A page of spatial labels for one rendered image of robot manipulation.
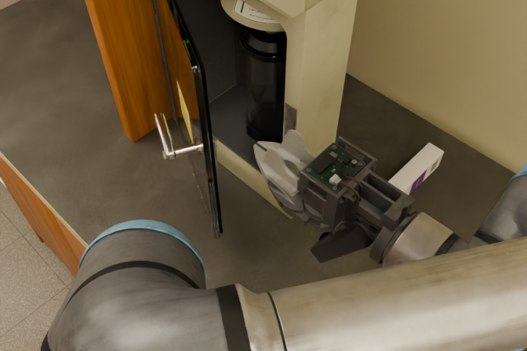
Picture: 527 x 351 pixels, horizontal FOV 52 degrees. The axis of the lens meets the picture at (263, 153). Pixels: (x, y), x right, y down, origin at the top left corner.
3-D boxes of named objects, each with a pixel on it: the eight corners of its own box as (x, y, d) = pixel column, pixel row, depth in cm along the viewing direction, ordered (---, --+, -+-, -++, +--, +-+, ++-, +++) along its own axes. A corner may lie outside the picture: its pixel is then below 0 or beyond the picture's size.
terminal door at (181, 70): (179, 121, 112) (147, -62, 81) (220, 242, 93) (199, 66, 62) (176, 121, 111) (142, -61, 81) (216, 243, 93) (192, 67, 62)
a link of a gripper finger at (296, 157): (273, 106, 66) (332, 144, 62) (272, 137, 71) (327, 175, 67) (255, 119, 65) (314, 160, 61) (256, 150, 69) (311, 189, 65)
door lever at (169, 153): (187, 113, 85) (184, 103, 83) (201, 157, 80) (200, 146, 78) (153, 122, 84) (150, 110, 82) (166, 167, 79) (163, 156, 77)
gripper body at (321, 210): (336, 131, 61) (428, 189, 56) (329, 176, 68) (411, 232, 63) (292, 170, 58) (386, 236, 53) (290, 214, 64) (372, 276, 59)
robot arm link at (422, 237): (443, 255, 61) (402, 305, 57) (408, 232, 63) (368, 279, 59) (461, 219, 55) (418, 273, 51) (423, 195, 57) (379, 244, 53)
